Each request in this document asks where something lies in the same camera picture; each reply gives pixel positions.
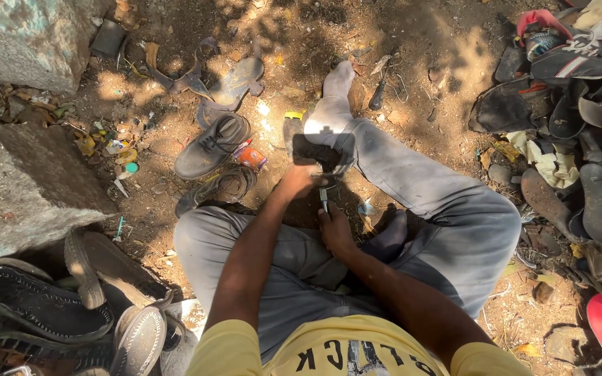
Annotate black stitched shoe sole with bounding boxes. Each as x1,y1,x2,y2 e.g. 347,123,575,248
0,265,115,344

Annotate person's left hand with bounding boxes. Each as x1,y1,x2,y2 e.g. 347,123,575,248
275,164,330,203

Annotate dusty sandal sole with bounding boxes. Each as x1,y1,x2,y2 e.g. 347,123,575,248
195,98,241,130

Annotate black bottle with yellow cap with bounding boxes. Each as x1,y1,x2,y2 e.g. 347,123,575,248
282,109,307,158

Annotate tan shoe sole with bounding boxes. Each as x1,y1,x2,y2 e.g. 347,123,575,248
64,230,175,310

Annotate person's right hand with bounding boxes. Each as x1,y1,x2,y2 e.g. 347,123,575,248
317,203,359,258

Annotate large grey stone block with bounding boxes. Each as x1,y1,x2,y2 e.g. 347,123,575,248
0,0,115,95

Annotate black rubber piece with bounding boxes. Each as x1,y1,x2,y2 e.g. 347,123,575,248
90,19,128,58

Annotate dark ridged shoe sole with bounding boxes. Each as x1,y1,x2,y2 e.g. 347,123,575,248
0,332,115,376

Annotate white sheet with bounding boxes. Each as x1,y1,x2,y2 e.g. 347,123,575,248
164,298,208,376

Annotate grey slip-on shoe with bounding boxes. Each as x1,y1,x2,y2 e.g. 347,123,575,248
175,165,258,219

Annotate dark-handled screwdriver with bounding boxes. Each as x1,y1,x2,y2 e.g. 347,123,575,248
367,65,391,112

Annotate heap of worn shoes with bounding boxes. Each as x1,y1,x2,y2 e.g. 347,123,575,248
467,0,602,310

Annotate flat grey stone slab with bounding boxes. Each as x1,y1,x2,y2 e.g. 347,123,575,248
0,122,120,272

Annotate grey lace-up shoe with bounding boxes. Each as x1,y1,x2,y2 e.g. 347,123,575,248
174,113,253,181

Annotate grey trousers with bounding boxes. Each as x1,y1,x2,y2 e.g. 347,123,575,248
173,117,523,364

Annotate yellow printed t-shirt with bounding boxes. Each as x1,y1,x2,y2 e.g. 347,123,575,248
186,315,534,376

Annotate black shoe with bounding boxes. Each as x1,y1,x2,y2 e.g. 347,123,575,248
291,133,357,185

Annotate metal pliers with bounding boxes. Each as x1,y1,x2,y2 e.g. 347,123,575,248
318,177,341,215

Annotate grey flat sandal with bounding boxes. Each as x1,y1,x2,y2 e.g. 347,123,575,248
208,54,265,111

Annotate orange packet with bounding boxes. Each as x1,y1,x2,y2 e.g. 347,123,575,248
231,138,270,173

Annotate grey stitched shoe sole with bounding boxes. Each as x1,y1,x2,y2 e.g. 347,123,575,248
109,305,168,376

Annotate heap of dry leaves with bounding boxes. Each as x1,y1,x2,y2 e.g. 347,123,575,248
0,77,74,138

